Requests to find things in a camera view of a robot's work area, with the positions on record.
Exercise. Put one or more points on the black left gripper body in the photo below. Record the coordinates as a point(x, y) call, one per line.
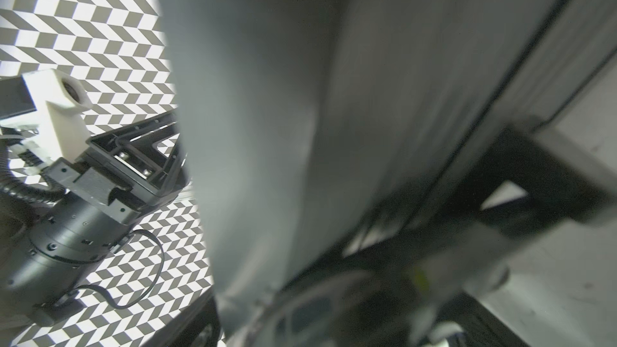
point(123, 174)

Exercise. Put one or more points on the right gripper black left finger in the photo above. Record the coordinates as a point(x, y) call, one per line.
point(197, 325)

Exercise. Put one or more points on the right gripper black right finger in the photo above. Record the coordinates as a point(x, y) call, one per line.
point(466, 322)

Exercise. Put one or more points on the large black poker case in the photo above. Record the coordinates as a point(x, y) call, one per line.
point(367, 170)

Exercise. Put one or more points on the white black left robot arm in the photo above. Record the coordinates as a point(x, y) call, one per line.
point(91, 212)

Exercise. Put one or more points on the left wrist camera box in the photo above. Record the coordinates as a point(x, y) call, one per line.
point(52, 104)

